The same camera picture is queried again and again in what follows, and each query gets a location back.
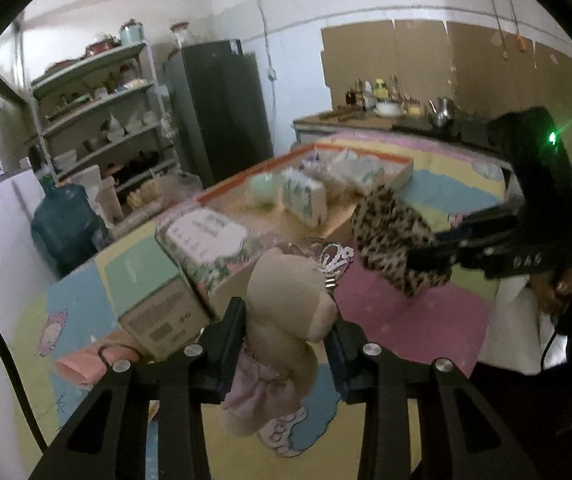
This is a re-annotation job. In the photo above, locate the clear plastic bag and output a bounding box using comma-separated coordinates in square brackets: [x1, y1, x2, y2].
[126, 172, 202, 211]

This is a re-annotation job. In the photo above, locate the floral printed box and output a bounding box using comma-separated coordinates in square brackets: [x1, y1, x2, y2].
[155, 206, 267, 311]

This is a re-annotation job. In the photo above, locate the orange-edged cardboard tray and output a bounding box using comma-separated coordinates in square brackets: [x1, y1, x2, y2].
[197, 142, 415, 243]

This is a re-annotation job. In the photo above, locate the grey metal shelf rack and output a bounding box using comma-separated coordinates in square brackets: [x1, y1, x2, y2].
[28, 41, 180, 213]

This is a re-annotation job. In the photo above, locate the green patterned tissue pack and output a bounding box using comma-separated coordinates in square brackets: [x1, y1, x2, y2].
[328, 150, 387, 195]
[280, 169, 329, 227]

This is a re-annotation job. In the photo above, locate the kitchen counter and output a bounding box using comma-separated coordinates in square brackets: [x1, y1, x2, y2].
[292, 109, 492, 147]

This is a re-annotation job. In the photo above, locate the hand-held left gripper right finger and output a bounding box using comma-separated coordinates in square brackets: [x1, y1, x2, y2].
[323, 322, 542, 480]

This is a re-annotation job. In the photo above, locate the metal kettle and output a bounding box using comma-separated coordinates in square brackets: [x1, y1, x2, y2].
[427, 96, 457, 128]

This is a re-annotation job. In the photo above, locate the cardboard box with green top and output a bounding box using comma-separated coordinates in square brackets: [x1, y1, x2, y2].
[102, 232, 213, 361]

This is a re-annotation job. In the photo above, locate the person's right hand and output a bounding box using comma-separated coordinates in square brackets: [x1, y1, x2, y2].
[532, 247, 572, 317]

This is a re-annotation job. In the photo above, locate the pink pouch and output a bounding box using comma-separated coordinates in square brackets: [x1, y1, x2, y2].
[55, 342, 143, 389]

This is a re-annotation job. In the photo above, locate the glass jar with lid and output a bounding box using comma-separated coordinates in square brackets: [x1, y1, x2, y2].
[170, 21, 193, 50]

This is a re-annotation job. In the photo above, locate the group of condiment bottles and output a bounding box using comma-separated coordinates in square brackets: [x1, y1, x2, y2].
[345, 76, 424, 115]

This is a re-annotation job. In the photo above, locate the blue water jug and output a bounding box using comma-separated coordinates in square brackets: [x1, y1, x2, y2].
[30, 180, 113, 280]

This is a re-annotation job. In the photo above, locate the black cooktop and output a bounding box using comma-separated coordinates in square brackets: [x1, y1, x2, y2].
[393, 116, 492, 147]

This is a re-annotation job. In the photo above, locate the leopard print cloth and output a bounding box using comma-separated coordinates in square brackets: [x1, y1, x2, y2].
[350, 183, 453, 299]

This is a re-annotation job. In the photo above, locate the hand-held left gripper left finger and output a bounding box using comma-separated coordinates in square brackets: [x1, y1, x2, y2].
[28, 297, 249, 480]

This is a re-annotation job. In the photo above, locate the teal pot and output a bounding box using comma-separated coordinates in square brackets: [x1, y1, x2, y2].
[119, 20, 147, 47]

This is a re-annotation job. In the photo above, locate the dark refrigerator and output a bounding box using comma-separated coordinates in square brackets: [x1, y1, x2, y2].
[162, 39, 275, 187]

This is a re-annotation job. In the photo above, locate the round green soft item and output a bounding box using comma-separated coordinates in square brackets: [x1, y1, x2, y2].
[248, 171, 284, 206]

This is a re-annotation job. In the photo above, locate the beige teddy bear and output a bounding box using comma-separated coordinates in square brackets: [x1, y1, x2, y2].
[221, 247, 339, 438]

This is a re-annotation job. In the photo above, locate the silver toy tiara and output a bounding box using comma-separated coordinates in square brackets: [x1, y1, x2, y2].
[286, 239, 356, 292]

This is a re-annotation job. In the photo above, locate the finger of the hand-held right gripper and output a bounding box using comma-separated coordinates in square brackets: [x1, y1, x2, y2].
[432, 202, 523, 247]
[405, 241, 464, 275]

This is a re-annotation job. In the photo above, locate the cardboard wall panel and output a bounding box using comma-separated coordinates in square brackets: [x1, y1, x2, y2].
[320, 18, 572, 161]

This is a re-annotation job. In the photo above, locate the black cable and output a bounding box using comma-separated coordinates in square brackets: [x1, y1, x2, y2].
[540, 247, 572, 372]
[0, 284, 49, 453]

